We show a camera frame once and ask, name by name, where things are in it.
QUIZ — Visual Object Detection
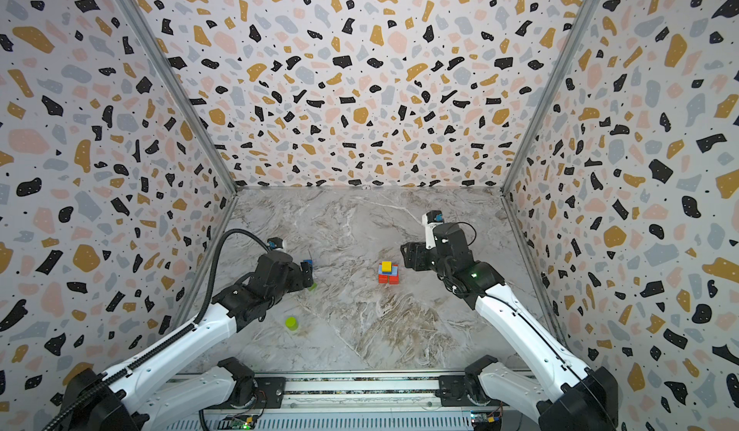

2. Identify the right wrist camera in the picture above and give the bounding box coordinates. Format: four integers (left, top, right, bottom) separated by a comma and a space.
421, 210, 445, 249

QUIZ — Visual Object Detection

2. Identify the right wall corner aluminium post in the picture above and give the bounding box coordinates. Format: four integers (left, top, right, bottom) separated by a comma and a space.
500, 0, 600, 198

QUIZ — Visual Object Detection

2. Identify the light blue rectangular block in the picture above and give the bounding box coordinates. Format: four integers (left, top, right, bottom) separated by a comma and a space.
378, 262, 398, 277

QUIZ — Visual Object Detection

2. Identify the green cylinder block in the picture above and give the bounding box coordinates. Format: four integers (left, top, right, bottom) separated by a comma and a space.
285, 317, 299, 331

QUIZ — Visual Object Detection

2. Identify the left wall corner aluminium post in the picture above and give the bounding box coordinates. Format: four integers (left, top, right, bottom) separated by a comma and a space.
115, 0, 238, 195

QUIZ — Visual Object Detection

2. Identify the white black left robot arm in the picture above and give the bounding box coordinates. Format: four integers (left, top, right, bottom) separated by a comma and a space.
46, 250, 314, 430

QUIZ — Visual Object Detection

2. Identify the wall corner aluminium post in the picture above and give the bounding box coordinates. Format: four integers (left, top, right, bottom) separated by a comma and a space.
115, 0, 238, 195
500, 0, 600, 198

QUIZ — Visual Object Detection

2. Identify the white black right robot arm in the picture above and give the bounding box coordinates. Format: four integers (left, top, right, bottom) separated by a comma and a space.
400, 222, 619, 430

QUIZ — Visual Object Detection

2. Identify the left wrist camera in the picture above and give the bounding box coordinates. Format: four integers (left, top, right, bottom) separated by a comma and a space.
267, 237, 285, 251

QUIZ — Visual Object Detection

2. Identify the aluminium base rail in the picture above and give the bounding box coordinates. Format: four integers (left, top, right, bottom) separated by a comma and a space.
172, 369, 607, 431

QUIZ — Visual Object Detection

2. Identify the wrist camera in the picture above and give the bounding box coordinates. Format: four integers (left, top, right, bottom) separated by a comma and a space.
267, 237, 285, 251
421, 210, 445, 249

